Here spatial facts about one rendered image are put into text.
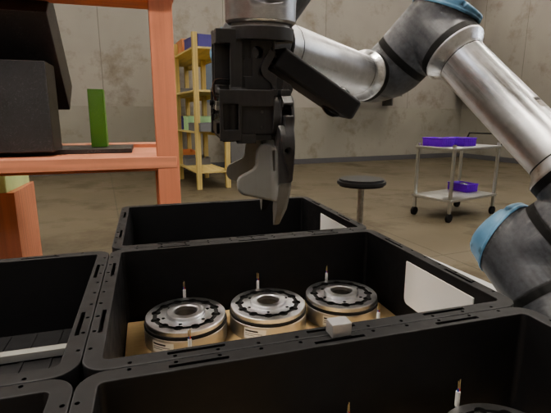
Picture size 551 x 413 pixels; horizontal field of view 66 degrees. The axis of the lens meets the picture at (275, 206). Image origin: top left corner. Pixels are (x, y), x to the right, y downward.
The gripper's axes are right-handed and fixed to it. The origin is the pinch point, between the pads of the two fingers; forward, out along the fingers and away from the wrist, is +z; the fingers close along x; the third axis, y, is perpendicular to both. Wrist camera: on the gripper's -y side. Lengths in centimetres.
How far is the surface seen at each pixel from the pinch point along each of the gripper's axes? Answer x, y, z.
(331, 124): -903, -397, 91
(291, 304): -0.5, -2.7, 14.1
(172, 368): 20.5, 13.5, 5.3
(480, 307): 18.3, -15.4, 5.6
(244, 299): -3.7, 3.0, 14.4
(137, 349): 0.2, 17.3, 17.2
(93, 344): 15.4, 19.4, 5.8
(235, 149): -841, -153, 136
